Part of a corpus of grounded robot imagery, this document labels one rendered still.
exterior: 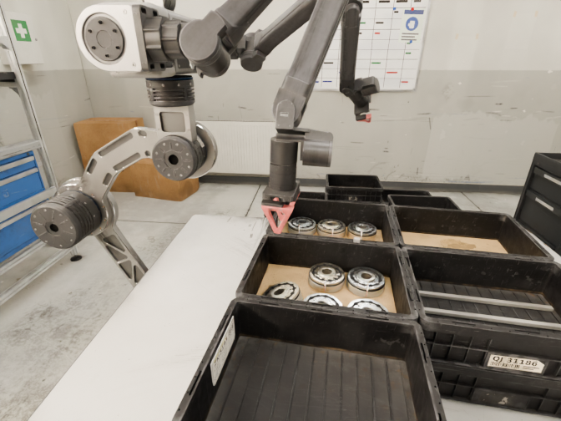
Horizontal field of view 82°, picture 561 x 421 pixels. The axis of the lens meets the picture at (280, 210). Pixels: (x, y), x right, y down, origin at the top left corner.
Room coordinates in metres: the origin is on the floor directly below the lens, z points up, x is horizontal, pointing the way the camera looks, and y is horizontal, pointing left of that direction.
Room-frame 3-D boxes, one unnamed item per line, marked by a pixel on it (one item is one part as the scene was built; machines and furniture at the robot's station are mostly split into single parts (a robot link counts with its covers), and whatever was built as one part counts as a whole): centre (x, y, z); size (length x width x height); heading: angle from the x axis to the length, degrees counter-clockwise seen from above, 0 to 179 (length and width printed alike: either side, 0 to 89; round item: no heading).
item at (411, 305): (0.69, -0.12, 0.92); 0.40 x 0.30 x 0.02; 79
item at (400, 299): (0.69, -0.12, 0.87); 0.40 x 0.30 x 0.11; 79
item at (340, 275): (0.76, -0.13, 0.86); 0.10 x 0.10 x 0.01
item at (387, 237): (0.98, -0.18, 0.87); 0.40 x 0.30 x 0.11; 79
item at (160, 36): (0.77, 0.24, 1.45); 0.09 x 0.08 x 0.12; 174
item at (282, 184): (0.66, 0.00, 1.18); 0.10 x 0.07 x 0.07; 168
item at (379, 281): (0.74, -0.24, 0.86); 0.10 x 0.10 x 0.01
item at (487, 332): (0.61, -0.51, 0.92); 0.40 x 0.30 x 0.02; 79
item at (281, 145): (0.66, -0.01, 1.24); 0.07 x 0.06 x 0.07; 83
